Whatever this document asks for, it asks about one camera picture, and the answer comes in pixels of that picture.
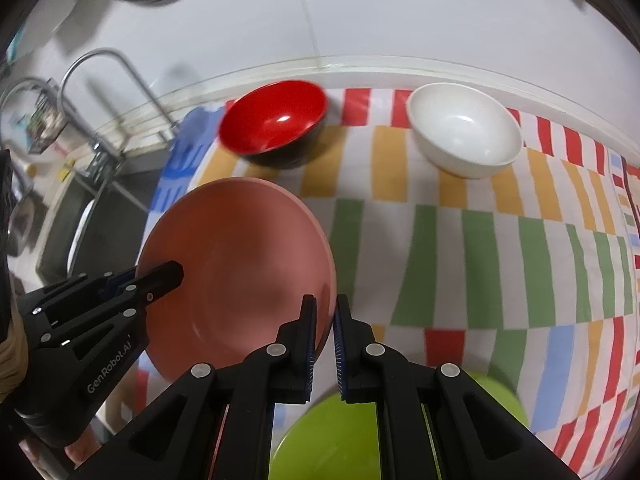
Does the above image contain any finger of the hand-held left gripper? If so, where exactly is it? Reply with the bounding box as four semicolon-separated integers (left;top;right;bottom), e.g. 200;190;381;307
19;269;139;314
31;260;186;347

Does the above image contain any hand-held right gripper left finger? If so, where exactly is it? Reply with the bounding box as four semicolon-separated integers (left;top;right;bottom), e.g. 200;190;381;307
65;295;318;480

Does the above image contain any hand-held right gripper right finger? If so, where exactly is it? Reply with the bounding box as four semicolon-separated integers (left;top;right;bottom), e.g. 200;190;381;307
334;294;583;480

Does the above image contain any pink bowl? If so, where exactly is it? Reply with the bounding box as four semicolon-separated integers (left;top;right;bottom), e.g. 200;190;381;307
136;177;337;383

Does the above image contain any stainless steel sink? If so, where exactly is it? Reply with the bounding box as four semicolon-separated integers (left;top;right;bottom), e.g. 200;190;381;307
37;169;152;287

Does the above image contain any green plate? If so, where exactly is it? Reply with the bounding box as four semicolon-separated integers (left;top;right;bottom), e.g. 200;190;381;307
270;367;530;480

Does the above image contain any tall chrome faucet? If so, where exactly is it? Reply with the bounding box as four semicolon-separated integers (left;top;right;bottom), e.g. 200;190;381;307
0;77;127;198

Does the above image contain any colourful striped cloth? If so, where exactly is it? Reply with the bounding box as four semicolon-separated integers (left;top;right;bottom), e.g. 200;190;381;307
115;87;640;480

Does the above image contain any red and black bowl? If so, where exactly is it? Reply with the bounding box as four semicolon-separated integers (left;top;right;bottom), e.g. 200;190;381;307
218;80;329;168

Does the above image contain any thin gooseneck faucet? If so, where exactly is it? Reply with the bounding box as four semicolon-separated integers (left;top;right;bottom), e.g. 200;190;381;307
60;48;179;142

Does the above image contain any white bowl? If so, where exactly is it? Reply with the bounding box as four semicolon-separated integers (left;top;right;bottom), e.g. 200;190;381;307
406;82;523;180

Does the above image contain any red bordered patterned cloth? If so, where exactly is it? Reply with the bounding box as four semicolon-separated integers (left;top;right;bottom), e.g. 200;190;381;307
611;152;640;266

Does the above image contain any black wire basket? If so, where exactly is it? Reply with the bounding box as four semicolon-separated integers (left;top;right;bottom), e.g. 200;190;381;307
24;91;69;154

